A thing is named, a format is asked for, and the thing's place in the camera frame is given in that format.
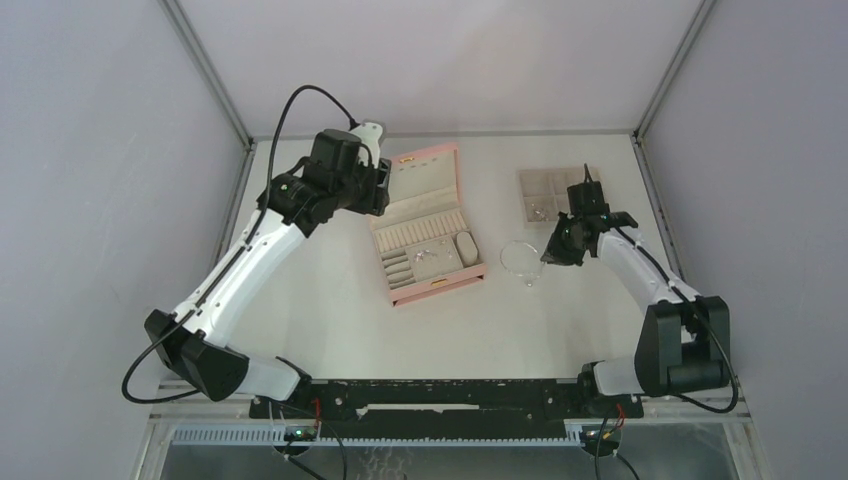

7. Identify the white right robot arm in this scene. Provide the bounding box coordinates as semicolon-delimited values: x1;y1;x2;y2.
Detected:
541;180;734;416

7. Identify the beige oval watch pillow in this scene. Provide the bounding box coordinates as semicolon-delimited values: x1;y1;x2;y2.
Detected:
454;231;479;268

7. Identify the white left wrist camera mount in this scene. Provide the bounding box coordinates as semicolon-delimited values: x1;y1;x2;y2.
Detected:
349;121;385;165

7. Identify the black right camera cable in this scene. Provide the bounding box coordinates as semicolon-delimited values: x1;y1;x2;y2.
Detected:
581;163;740;480

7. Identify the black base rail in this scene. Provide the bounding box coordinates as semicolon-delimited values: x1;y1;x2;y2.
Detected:
283;378;645;421

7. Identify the black camera cable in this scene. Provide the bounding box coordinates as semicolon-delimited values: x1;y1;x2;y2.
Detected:
121;84;360;405
581;163;740;480

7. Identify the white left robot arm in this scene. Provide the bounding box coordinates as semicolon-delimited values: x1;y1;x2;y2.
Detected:
144;122;391;417

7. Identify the silver hoop necklace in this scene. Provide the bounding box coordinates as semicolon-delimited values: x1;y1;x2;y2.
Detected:
499;239;546;289

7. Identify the beige divided tray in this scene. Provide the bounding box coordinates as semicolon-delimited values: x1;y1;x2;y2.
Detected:
516;166;601;229

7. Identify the black left camera cable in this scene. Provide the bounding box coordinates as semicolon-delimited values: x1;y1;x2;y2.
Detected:
121;84;360;405

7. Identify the pink jewelry box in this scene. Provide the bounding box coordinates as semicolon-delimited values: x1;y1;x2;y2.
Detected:
369;143;487;307

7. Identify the white slotted cable duct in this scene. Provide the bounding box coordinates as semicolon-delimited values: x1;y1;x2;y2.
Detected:
171;424;584;447

